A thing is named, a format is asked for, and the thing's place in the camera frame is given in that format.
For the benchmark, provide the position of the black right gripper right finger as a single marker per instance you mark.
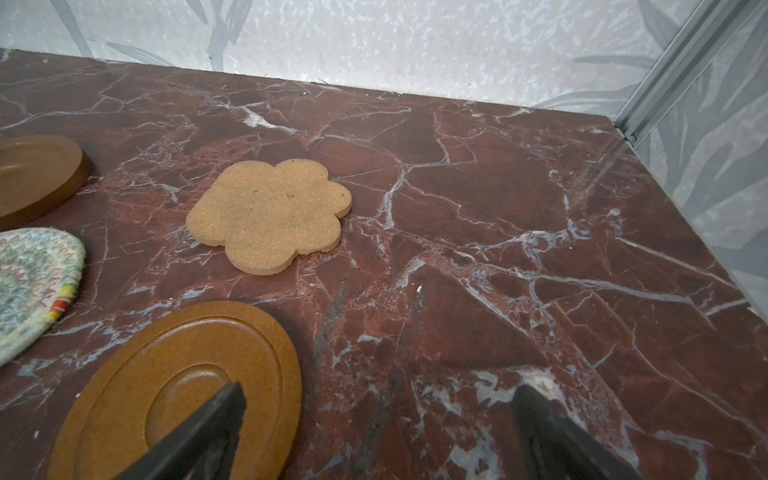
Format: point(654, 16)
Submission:
point(555, 447)

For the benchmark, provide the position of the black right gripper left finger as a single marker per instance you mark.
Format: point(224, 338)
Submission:
point(203, 446)

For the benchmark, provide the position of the brown round wooden coaster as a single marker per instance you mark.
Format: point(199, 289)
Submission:
point(163, 374)

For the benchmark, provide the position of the cork flower-shaped coaster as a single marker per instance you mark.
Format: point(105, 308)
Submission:
point(265, 216)

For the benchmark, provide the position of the multicolour woven rope coaster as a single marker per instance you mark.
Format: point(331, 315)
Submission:
point(41, 269)

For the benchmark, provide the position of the aluminium cage frame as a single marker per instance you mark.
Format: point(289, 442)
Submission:
point(708, 29)

